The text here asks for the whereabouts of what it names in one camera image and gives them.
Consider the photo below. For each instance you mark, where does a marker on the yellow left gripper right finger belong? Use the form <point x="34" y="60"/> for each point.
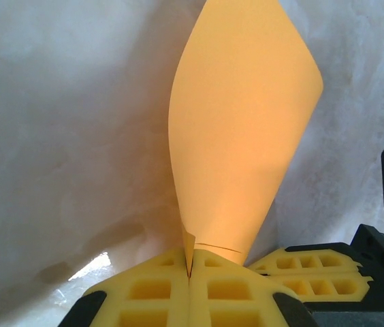
<point x="200" y="293"/>

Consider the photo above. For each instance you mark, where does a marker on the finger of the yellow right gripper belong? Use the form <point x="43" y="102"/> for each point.
<point x="307" y="277"/>
<point x="314" y="268"/>

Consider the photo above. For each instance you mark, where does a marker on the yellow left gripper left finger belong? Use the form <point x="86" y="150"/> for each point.
<point x="178" y="293"/>

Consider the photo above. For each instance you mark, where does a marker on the orange paper sheet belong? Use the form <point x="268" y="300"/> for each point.
<point x="239" y="129"/>

